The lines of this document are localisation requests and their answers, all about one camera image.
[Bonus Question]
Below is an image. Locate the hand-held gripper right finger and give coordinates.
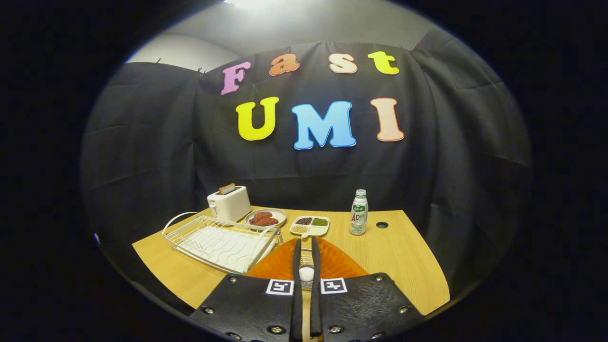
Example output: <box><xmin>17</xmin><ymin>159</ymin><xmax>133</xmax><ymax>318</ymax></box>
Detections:
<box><xmin>311</xmin><ymin>237</ymin><xmax>425</xmax><ymax>341</ymax></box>

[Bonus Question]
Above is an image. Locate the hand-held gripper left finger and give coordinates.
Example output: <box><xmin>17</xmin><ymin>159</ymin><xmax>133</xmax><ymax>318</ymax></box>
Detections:
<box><xmin>190</xmin><ymin>239</ymin><xmax>303</xmax><ymax>342</ymax></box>

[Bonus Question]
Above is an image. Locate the white wire dish rack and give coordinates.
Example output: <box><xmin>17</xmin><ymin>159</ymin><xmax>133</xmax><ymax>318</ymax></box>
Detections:
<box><xmin>162</xmin><ymin>212</ymin><xmax>283</xmax><ymax>275</ymax></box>

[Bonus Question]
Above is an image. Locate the small beige plate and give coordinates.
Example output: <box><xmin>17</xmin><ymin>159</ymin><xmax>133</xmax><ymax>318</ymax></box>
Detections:
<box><xmin>245</xmin><ymin>208</ymin><xmax>287</xmax><ymax>228</ymax></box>

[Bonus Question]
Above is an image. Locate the white divided bean tray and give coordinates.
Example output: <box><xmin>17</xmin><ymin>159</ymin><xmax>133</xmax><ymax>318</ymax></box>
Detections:
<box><xmin>290</xmin><ymin>216</ymin><xmax>330</xmax><ymax>237</ymax></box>

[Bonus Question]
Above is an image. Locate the small plastic drink bottle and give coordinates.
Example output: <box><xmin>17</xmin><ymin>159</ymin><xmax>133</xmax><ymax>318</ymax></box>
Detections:
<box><xmin>350</xmin><ymin>190</ymin><xmax>369</xmax><ymax>236</ymax></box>

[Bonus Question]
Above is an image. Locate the white toaster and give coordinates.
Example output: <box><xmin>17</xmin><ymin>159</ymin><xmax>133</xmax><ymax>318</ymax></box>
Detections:
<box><xmin>208</xmin><ymin>185</ymin><xmax>251</xmax><ymax>222</ymax></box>

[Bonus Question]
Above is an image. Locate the black backdrop cloth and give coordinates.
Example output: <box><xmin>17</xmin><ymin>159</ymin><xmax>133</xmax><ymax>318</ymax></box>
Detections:
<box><xmin>80</xmin><ymin>31</ymin><xmax>532</xmax><ymax>304</ymax></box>

